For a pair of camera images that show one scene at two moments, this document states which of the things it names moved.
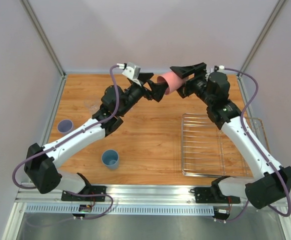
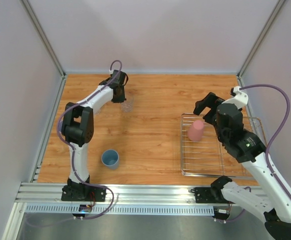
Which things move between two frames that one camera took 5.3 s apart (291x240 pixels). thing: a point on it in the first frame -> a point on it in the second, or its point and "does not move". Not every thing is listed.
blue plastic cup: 110,158 does not move
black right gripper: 190,82 -> 209,110
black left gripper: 158,89 -> 121,98
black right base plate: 205,195 does not move
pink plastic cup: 173,81 -> 195,132
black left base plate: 66,196 does not move
